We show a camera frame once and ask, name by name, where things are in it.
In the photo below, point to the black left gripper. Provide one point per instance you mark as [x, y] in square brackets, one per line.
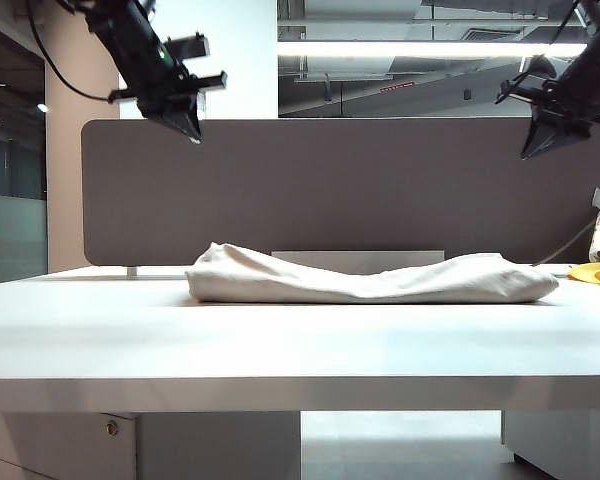
[180, 87]

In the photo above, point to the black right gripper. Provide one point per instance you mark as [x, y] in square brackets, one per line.
[555, 100]

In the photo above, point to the beige T-shirt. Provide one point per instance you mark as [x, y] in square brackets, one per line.
[370, 282]

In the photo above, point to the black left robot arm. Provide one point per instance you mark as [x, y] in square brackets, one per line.
[130, 35]

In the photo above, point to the ceiling air vent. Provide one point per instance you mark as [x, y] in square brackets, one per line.
[490, 34]

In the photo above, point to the yellow cloth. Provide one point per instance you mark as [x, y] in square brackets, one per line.
[592, 272]

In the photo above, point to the red ceiling sign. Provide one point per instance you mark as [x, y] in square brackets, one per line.
[396, 86]

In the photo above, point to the metal partition foot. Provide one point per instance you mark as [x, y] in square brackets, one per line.
[131, 272]

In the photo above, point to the white ceiling light strip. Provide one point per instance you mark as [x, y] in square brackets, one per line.
[405, 48]

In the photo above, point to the dark glass door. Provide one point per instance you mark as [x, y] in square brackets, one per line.
[17, 175]

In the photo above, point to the white cabinet with caster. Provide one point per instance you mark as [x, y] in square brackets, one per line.
[565, 445]

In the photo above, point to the round metal drawer lock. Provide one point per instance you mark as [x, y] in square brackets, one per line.
[110, 428]

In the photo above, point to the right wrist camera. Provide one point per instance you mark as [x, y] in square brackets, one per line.
[540, 67]

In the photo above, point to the grey partition bracket plate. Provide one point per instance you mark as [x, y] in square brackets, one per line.
[355, 256]

